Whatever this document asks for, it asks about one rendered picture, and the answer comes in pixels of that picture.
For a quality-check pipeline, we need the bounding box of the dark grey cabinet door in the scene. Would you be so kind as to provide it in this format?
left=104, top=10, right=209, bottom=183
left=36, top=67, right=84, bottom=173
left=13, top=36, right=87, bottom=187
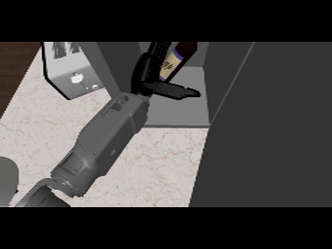
left=187, top=41, right=332, bottom=208

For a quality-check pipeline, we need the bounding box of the pale grey appliance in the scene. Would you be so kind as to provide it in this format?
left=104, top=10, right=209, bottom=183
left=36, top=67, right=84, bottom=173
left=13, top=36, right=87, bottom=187
left=39, top=41, right=110, bottom=101

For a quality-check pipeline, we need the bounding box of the dark wine bottle tan label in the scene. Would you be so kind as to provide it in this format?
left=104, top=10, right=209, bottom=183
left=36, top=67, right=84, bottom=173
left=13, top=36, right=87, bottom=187
left=156, top=41, right=197, bottom=83

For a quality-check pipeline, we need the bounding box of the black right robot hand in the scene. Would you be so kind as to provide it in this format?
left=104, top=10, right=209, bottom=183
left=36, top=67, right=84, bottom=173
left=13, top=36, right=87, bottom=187
left=129, top=41, right=202, bottom=101

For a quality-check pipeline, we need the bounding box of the grey cabinet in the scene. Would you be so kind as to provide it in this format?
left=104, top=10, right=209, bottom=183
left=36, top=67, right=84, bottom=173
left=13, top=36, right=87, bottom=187
left=78, top=41, right=256, bottom=129

